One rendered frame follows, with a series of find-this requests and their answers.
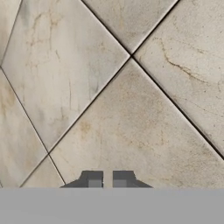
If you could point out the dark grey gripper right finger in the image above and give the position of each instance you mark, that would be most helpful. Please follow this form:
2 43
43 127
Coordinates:
125 176

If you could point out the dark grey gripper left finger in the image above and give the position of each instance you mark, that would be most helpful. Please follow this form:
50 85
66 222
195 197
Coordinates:
89 177

